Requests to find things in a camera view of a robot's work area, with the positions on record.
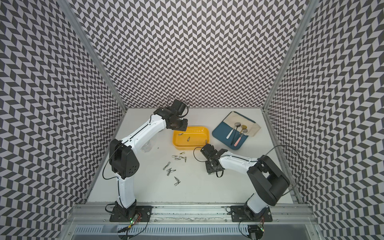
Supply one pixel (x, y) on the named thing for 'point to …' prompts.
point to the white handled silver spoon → (230, 132)
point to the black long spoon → (237, 124)
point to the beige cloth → (234, 117)
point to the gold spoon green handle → (242, 127)
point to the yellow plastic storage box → (193, 138)
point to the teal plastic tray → (222, 130)
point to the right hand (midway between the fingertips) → (214, 169)
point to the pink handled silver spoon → (244, 131)
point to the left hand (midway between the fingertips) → (183, 127)
